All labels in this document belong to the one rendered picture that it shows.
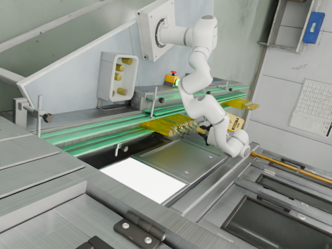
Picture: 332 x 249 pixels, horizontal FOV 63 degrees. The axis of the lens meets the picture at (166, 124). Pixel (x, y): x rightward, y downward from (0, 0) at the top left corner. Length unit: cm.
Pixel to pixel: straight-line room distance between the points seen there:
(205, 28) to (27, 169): 102
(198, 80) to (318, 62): 606
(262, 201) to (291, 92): 595
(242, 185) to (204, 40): 72
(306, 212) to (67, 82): 119
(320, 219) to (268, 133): 608
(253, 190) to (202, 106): 50
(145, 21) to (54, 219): 120
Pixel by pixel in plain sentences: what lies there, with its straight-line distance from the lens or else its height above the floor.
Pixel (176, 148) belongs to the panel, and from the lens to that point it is 153.
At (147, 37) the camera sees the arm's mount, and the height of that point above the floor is 81.
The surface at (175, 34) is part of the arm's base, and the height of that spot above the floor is 93.
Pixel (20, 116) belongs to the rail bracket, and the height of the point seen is 86.
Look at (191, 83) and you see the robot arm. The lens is 119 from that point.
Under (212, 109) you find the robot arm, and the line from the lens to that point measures 117.
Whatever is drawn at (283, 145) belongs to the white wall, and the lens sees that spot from 739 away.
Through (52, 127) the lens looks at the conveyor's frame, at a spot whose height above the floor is 88.
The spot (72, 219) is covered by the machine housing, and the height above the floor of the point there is 147.
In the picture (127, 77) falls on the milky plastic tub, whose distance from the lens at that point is 143.
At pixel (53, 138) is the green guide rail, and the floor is 93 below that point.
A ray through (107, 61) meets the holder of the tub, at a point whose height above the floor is 79.
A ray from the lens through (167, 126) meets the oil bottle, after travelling 139.
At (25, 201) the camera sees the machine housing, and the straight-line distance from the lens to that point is 38.
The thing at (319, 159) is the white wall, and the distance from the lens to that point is 739.
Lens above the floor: 169
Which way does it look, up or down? 28 degrees down
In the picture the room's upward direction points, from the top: 111 degrees clockwise
